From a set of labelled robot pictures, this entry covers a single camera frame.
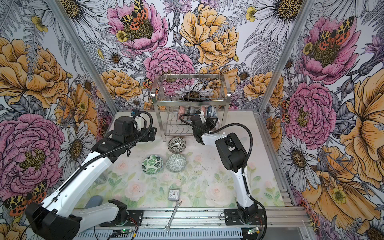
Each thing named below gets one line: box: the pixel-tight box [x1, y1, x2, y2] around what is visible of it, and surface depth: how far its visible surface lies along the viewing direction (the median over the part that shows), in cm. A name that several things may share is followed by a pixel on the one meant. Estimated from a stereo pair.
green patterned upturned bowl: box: [166, 154, 187, 173], surface depth 93 cm
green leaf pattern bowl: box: [141, 155, 164, 175], surface depth 92 cm
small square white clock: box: [168, 187, 180, 201], surface depth 81 cm
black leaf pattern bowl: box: [167, 137, 187, 154], surface depth 101 cm
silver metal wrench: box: [164, 201, 182, 232], surface depth 77 cm
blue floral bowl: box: [207, 105, 218, 118], surface depth 107 cm
